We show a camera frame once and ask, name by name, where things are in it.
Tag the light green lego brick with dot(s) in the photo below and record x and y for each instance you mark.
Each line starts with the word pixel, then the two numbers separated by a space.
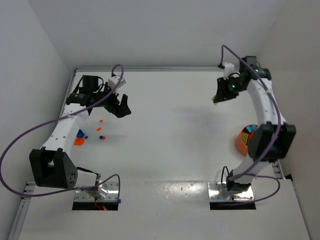
pixel 245 137

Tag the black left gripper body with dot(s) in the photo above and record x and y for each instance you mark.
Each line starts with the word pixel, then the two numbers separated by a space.
pixel 114 105

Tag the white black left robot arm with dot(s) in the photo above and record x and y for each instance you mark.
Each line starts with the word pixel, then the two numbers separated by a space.
pixel 52 165

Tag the large teal lego brick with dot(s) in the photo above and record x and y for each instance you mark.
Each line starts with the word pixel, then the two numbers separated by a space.
pixel 250 128

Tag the blue arch lego piece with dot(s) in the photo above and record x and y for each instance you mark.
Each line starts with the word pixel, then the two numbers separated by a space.
pixel 80 134

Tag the pale green rounded lego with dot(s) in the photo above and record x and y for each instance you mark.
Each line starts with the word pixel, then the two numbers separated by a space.
pixel 214 100

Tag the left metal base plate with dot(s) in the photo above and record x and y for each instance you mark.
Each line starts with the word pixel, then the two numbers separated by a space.
pixel 106 193

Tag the metal base plate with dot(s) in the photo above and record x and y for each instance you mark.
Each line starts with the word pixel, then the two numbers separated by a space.
pixel 217 193
pixel 106 193

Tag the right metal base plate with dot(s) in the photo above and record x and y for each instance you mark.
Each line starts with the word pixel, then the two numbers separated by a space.
pixel 217 193

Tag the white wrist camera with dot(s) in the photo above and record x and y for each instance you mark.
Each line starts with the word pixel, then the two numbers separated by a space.
pixel 113 81
pixel 228 69

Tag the orange divided round container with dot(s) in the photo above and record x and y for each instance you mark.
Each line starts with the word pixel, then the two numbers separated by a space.
pixel 240 146

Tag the orange round lego piece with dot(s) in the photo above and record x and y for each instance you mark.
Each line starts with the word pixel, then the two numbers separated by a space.
pixel 79 141

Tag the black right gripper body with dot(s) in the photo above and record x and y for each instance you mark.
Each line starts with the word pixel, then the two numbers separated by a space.
pixel 224 89

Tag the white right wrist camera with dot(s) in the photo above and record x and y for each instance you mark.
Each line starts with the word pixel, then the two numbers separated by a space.
pixel 228 69

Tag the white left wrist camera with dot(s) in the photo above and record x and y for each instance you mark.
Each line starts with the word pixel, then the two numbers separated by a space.
pixel 113 81

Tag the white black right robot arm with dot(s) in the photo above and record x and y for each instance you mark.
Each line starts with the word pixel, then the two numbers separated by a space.
pixel 273 137

